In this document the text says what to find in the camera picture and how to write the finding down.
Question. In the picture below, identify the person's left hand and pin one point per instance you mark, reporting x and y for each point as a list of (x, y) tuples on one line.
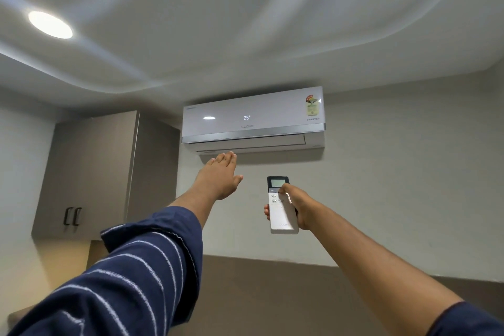
[(215, 180)]

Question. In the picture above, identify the person's right hand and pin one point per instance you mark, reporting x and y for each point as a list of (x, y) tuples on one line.
[(301, 205)]

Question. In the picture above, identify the person's right thumb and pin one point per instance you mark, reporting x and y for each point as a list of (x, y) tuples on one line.
[(286, 191)]

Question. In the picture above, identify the person's left thumb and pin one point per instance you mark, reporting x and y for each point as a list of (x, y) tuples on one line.
[(237, 181)]

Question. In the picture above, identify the white air conditioner remote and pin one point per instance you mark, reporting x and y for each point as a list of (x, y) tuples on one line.
[(280, 205)]

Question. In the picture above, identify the person's left forearm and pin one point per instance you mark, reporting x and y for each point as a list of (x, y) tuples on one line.
[(193, 202)]

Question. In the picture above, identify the person's right forearm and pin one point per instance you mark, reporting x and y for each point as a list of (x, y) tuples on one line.
[(366, 261)]

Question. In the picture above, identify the colourful energy label sticker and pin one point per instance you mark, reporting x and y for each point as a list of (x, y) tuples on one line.
[(312, 104)]

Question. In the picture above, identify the navy striped left sleeve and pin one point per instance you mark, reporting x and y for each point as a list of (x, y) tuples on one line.
[(118, 280)]

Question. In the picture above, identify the navy right sleeve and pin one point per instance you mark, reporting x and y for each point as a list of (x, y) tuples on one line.
[(468, 320)]

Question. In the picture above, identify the round ceiling light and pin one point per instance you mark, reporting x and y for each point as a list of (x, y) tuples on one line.
[(50, 24)]

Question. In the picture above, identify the white wall air conditioner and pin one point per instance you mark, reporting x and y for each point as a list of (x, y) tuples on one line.
[(254, 121)]

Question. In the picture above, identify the grey wall cabinet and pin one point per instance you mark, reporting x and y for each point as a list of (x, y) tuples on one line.
[(102, 174)]

